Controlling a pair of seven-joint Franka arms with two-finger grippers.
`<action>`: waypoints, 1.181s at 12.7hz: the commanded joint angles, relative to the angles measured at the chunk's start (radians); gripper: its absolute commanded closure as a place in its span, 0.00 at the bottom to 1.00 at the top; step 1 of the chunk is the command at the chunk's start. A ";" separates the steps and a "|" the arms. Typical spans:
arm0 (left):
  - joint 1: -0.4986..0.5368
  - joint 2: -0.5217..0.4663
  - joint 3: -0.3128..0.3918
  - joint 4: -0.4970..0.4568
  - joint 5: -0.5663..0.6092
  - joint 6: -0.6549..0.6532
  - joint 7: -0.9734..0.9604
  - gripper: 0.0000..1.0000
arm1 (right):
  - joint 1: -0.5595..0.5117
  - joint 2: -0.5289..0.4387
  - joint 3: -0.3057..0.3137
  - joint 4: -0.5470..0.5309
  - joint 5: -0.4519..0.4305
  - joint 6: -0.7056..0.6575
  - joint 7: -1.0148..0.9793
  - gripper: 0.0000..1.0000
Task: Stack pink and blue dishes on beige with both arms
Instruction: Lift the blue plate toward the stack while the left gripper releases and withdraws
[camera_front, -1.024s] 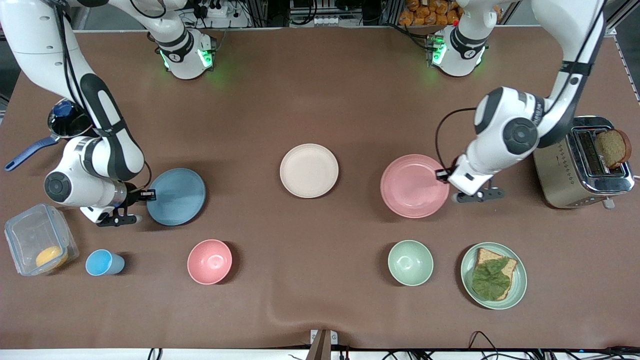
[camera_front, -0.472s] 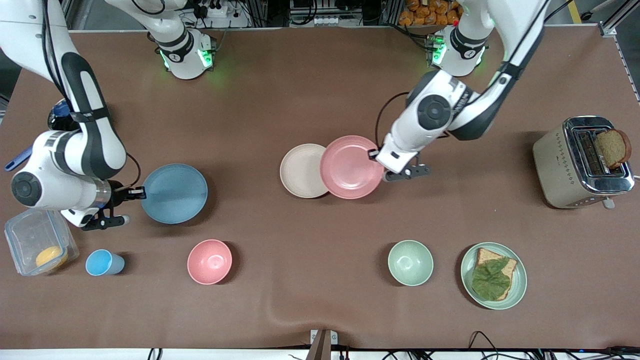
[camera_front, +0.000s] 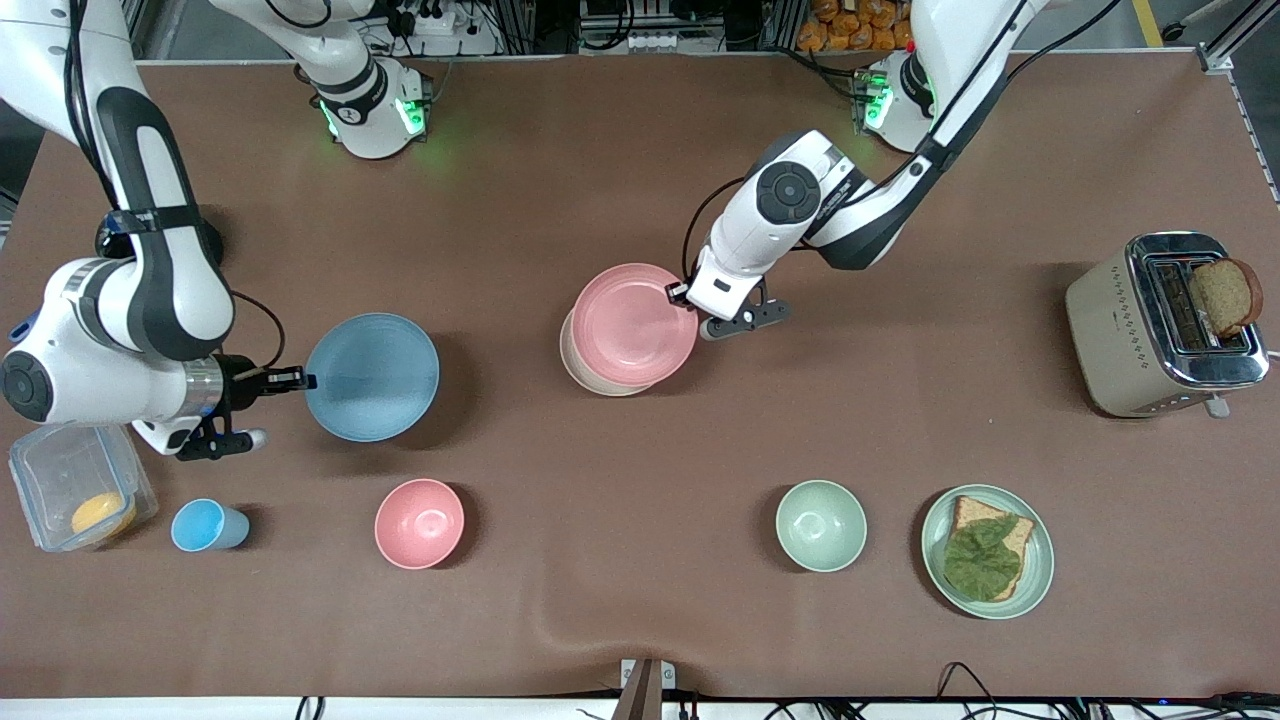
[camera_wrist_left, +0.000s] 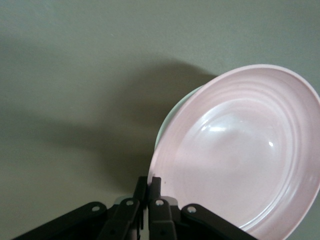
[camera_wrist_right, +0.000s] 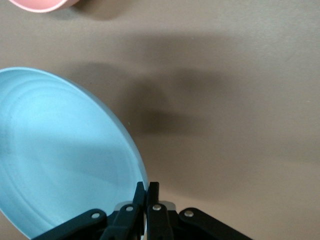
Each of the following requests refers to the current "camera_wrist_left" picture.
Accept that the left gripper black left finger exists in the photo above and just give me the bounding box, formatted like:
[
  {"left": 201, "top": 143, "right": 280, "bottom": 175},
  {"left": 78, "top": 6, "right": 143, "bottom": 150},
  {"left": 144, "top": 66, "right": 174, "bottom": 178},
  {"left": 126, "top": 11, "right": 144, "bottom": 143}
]
[{"left": 12, "top": 176, "right": 148, "bottom": 240}]

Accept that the beige plate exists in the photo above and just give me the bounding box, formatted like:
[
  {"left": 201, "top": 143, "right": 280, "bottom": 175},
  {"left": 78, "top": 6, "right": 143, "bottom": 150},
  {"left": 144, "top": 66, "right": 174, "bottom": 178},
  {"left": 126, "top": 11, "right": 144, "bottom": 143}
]
[{"left": 154, "top": 84, "right": 205, "bottom": 153}]

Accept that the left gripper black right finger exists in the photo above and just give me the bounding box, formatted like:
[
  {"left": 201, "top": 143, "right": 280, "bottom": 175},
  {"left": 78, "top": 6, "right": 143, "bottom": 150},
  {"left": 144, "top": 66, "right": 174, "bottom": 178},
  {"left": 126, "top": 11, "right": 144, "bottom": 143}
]
[{"left": 147, "top": 176, "right": 258, "bottom": 240}]

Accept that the pink plate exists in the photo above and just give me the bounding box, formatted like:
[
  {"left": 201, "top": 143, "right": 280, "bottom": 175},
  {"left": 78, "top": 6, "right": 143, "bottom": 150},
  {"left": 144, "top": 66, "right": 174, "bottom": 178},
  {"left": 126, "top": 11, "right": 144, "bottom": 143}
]
[{"left": 147, "top": 64, "right": 320, "bottom": 240}]

